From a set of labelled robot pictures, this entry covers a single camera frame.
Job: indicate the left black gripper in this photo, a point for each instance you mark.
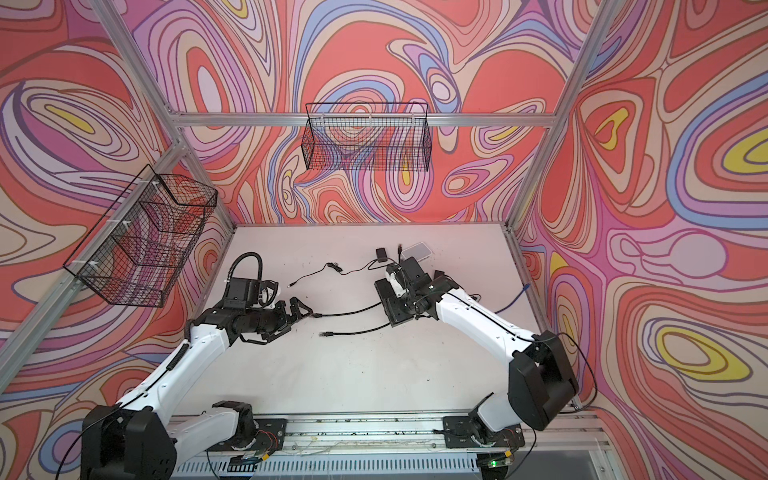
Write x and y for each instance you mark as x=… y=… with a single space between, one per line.
x=284 y=319

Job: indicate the black network switch box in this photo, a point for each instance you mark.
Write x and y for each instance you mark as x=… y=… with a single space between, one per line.
x=410 y=267

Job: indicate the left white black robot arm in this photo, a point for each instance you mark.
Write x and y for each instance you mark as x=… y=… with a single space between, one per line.
x=134 y=439

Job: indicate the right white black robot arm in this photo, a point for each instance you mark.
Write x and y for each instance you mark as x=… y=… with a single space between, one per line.
x=540 y=378

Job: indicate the small white network switch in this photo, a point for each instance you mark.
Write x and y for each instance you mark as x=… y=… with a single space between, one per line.
x=419 y=251

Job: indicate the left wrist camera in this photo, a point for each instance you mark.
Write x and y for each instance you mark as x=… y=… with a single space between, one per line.
x=243 y=293

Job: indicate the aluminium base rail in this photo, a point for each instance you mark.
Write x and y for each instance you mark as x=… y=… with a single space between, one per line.
x=414 y=445

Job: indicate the left wire mesh basket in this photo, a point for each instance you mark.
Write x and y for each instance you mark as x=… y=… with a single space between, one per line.
x=157 y=221

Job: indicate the wire mesh basket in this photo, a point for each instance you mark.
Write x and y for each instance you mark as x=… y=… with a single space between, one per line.
x=367 y=136
x=157 y=221

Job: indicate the back wire mesh basket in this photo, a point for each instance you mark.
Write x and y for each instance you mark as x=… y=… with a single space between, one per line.
x=367 y=136

